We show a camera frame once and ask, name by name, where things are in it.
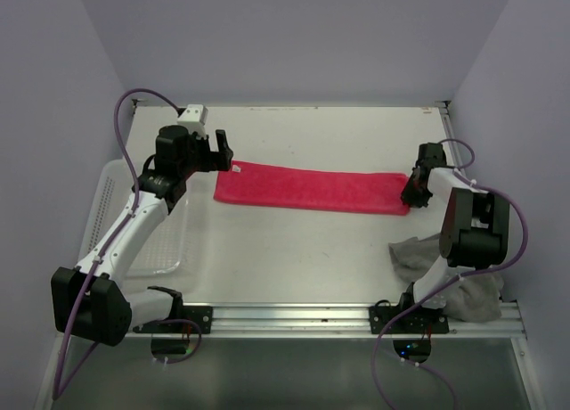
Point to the aluminium mounting rail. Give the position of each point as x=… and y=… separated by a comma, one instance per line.
x=338, y=320

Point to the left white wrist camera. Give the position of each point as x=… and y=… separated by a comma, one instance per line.
x=193, y=117

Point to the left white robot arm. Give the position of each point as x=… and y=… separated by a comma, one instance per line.
x=88, y=301

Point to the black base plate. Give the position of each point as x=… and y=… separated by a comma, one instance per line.
x=420, y=321
x=201, y=315

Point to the clear plastic basket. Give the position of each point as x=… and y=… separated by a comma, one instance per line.
x=128, y=242

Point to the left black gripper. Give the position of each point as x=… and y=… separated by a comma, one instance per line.
x=214, y=160

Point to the grey towel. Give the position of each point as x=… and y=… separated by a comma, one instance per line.
x=476, y=300

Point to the pink towel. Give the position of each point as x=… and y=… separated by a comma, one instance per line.
x=253, y=184

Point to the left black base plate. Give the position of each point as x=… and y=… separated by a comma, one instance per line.
x=201, y=315

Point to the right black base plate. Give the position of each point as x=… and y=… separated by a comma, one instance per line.
x=420, y=321

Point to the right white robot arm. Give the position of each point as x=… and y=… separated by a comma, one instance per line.
x=475, y=229

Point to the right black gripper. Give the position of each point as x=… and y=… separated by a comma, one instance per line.
x=407, y=195

